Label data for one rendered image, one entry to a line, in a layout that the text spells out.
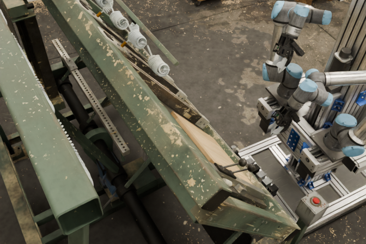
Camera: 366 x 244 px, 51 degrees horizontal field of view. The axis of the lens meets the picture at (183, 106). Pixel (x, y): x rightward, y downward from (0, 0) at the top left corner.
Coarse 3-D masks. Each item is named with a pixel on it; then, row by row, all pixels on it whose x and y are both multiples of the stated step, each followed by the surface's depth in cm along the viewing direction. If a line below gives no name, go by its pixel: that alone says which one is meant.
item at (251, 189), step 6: (210, 162) 171; (216, 168) 171; (222, 174) 175; (234, 180) 188; (240, 180) 198; (234, 186) 193; (246, 186) 202; (252, 186) 214; (246, 192) 208; (252, 192) 214; (258, 192) 219
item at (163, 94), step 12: (132, 24) 178; (120, 48) 176; (144, 72) 204; (156, 84) 210; (156, 96) 216; (168, 96) 222; (180, 108) 237; (192, 108) 251; (192, 120) 253; (204, 120) 261
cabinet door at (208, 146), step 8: (176, 120) 212; (184, 120) 221; (184, 128) 208; (192, 128) 225; (192, 136) 204; (200, 136) 225; (208, 136) 248; (200, 144) 201; (208, 144) 224; (216, 144) 251; (208, 152) 200; (216, 152) 224; (224, 152) 249; (208, 160) 195; (216, 160) 204; (224, 160) 226; (232, 160) 249; (232, 168) 224; (240, 176) 223
